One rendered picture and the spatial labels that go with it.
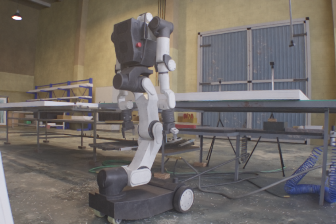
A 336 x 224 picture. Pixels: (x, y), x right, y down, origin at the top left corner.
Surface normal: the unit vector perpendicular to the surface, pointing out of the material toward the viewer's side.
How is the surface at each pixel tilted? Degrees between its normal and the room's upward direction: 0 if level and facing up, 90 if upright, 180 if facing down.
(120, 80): 90
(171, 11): 90
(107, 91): 90
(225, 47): 90
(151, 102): 115
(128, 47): 105
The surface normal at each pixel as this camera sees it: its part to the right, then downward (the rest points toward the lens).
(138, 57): 0.67, 0.44
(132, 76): 0.75, 0.02
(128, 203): 0.48, 0.01
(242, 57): -0.57, -0.01
